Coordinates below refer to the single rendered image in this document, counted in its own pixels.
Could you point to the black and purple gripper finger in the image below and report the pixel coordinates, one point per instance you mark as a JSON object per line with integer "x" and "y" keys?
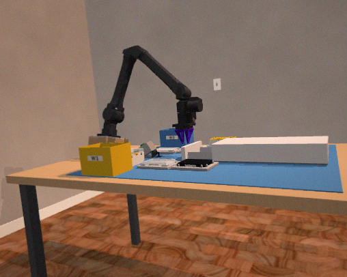
{"x": 182, "y": 134}
{"x": 188, "y": 134}

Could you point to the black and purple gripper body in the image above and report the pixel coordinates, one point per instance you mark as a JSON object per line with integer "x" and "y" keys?
{"x": 183, "y": 122}

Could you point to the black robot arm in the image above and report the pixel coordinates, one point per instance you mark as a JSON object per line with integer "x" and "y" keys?
{"x": 113, "y": 116}

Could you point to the blue bench mat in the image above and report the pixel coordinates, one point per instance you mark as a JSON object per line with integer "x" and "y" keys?
{"x": 310, "y": 177}

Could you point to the dark blue open-top bin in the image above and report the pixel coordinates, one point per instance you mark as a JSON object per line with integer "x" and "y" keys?
{"x": 169, "y": 138}

